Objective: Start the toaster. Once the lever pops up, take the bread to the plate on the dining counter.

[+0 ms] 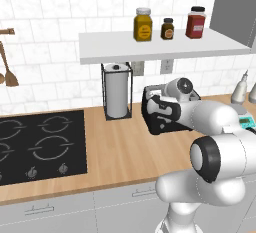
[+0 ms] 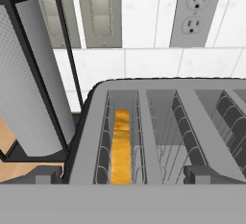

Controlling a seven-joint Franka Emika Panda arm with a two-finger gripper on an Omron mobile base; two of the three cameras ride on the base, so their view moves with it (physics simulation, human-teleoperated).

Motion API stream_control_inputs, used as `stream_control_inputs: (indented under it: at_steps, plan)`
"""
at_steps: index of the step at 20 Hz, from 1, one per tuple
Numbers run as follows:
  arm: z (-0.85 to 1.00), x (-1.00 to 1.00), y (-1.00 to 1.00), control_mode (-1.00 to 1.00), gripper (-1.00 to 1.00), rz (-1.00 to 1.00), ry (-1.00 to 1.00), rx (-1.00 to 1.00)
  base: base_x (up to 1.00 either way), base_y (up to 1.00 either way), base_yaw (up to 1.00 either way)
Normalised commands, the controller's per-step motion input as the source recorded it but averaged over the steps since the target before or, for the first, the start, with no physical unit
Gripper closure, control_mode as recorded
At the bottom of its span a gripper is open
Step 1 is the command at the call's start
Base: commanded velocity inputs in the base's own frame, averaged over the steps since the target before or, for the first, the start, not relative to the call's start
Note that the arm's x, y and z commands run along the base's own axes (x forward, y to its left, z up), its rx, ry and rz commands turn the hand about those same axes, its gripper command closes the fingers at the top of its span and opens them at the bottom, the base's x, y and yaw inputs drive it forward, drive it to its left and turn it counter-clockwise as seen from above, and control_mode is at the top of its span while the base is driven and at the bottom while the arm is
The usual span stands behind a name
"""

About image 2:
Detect grey light switch plate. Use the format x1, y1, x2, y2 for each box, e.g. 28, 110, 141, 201
75, 0, 123, 49
24, 0, 82, 49

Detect grey four-slot toaster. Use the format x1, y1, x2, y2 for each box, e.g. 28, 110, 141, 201
61, 77, 246, 185

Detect black paper towel holder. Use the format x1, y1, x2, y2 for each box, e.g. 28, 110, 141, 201
0, 0, 85, 163

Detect grey wall power outlet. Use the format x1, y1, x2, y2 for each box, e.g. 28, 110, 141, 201
169, 0, 226, 48

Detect white paper towel roll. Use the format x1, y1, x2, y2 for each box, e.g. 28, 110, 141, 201
0, 0, 77, 158

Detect golden bread slice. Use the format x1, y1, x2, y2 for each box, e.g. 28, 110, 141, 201
110, 109, 133, 185

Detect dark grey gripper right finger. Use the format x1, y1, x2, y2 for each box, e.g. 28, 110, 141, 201
183, 164, 246, 185

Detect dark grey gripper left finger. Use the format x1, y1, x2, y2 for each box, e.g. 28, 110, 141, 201
0, 165, 64, 185

